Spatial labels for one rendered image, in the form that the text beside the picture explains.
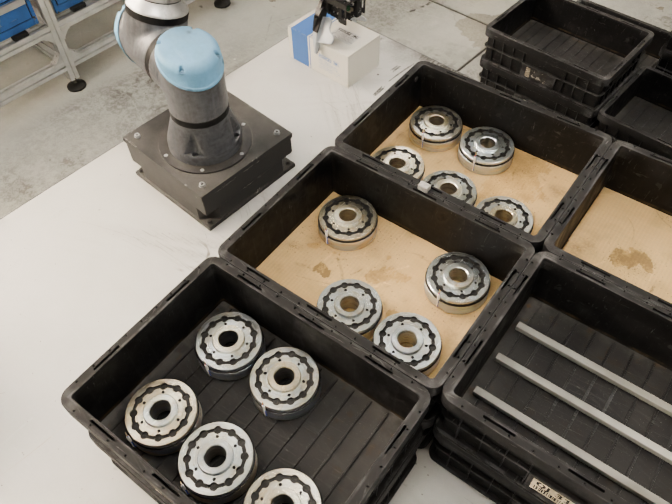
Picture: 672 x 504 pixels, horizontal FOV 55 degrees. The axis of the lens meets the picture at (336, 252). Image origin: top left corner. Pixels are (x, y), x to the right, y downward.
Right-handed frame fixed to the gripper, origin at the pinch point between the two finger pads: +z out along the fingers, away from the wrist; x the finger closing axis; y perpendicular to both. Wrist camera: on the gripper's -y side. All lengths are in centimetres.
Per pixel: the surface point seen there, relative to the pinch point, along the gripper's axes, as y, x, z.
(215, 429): 59, -89, -10
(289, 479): 71, -87, -10
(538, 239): 76, -37, -17
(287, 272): 46, -62, -7
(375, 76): 12.2, 2.0, 6.2
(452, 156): 50, -21, -7
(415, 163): 48, -30, -10
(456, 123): 47, -16, -10
